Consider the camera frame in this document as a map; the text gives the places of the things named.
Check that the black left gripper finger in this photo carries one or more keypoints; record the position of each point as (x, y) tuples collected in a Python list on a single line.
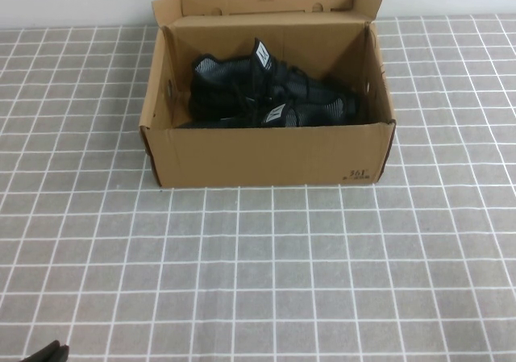
[(64, 356), (44, 354)]

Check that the black knit sneaker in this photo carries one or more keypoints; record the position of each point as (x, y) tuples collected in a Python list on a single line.
[(217, 80), (322, 114)]

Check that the brown cardboard shoe box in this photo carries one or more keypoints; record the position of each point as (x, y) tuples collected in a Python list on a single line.
[(262, 156)]

